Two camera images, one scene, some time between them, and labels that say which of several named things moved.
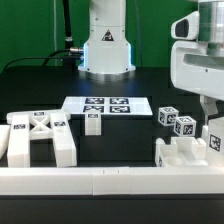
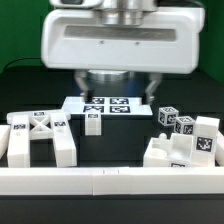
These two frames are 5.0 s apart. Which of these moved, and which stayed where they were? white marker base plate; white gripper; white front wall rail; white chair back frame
Moved: white gripper
Stayed: white front wall rail; white chair back frame; white marker base plate
